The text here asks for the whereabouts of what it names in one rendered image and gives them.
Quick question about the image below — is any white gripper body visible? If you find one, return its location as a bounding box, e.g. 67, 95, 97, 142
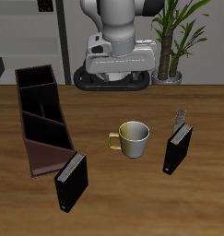
84, 39, 158, 75

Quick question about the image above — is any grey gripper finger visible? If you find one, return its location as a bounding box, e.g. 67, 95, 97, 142
100, 73, 111, 83
131, 70, 141, 82

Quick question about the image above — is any white-yellow mug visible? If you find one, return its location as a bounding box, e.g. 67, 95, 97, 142
107, 120, 151, 159

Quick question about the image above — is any dark brown desk caddy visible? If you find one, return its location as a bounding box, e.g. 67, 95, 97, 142
14, 64, 77, 180

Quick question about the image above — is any black book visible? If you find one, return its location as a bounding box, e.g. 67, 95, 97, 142
161, 107, 195, 176
53, 152, 89, 214

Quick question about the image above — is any green pot plant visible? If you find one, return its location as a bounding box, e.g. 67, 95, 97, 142
149, 0, 212, 87

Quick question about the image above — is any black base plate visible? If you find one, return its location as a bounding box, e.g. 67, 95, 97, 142
73, 65, 151, 92

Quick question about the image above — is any dark grey vertical post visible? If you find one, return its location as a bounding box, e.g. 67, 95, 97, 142
54, 0, 72, 86

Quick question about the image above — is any black wall box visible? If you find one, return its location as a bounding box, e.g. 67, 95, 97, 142
37, 0, 54, 13

